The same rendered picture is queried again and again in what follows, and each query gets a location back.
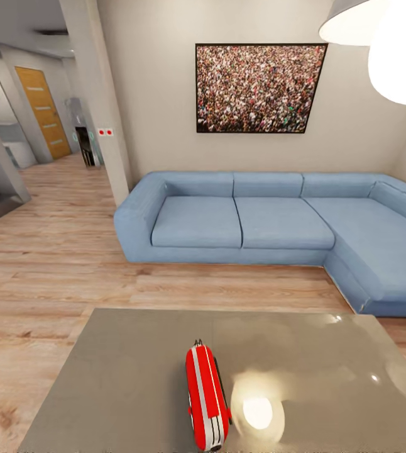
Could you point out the standing mirror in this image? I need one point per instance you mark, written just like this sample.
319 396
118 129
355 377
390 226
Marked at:
82 133

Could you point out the picture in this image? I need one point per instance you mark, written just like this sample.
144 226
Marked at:
256 87

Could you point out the radio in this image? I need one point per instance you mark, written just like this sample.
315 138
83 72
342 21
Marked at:
209 415

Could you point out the door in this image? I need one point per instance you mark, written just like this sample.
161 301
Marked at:
36 90

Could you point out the coffee table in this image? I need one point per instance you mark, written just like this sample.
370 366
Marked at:
294 383

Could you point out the sofa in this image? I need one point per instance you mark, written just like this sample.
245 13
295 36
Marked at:
353 224

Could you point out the room light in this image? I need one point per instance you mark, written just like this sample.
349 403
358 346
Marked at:
353 22

